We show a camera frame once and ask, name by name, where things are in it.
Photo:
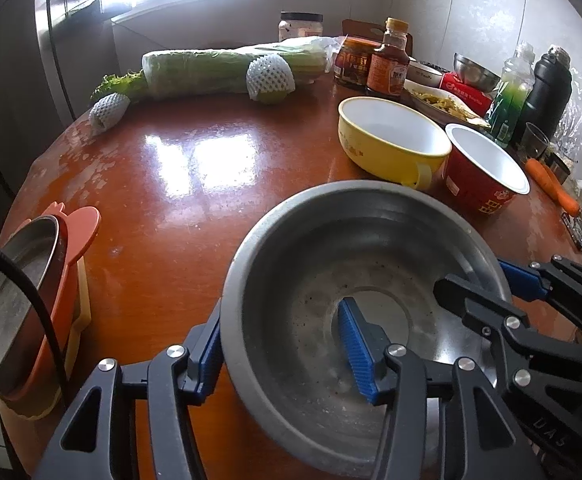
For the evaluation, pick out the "orange plate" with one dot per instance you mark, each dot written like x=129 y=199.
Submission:
x=78 y=230

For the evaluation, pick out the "sauce bottle with orange cap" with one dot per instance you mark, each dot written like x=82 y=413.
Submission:
x=386 y=70

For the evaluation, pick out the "clear plastic cup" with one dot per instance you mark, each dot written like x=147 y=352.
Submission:
x=536 y=140

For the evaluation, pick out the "white plate of food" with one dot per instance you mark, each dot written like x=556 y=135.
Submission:
x=441 y=102

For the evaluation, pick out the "glass jar with black lid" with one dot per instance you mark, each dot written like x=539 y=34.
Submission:
x=300 y=27

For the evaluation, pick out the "black thermos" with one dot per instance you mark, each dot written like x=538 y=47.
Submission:
x=546 y=95

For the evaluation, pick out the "shiny steel bowl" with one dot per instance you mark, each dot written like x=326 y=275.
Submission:
x=476 y=70

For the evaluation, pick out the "small white bowl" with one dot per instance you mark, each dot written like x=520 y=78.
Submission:
x=426 y=77

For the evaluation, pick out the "yellow bowl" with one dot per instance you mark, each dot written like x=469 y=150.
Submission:
x=396 y=135

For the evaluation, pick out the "small foam-netted fruit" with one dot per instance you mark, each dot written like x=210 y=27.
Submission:
x=108 y=112

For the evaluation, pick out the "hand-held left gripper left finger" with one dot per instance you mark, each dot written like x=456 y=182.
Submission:
x=206 y=360

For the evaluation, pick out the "dark steel pan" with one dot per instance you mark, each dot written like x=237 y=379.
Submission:
x=11 y=310

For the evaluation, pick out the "sauce jar with red lid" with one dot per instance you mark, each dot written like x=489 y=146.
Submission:
x=353 y=62

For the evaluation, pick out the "bagged celery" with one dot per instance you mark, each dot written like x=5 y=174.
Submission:
x=196 y=70

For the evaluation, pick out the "green drink bottle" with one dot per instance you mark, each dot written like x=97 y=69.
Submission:
x=508 y=105

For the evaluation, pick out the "grey refrigerator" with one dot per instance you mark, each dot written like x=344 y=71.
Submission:
x=21 y=60

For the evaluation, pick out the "carrot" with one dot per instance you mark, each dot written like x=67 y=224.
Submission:
x=553 y=185

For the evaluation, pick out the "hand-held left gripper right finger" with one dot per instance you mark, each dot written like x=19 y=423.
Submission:
x=358 y=350

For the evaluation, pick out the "red bowl with white inside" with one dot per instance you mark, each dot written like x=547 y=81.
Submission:
x=481 y=155

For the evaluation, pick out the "red box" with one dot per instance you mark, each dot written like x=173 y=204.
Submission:
x=463 y=92

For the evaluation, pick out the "yellow leaf-shaped plate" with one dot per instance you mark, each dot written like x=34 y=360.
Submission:
x=83 y=305

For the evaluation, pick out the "large steel bowl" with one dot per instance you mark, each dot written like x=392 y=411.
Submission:
x=321 y=260

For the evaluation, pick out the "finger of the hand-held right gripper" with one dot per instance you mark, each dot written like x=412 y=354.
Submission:
x=521 y=280
x=471 y=300

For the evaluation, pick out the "green lettuce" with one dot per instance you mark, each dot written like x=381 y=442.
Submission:
x=121 y=85

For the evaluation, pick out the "large foam-netted fruit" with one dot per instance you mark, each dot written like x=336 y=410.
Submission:
x=271 y=77

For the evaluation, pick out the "clear plastic bag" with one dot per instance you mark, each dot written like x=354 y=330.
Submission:
x=578 y=130

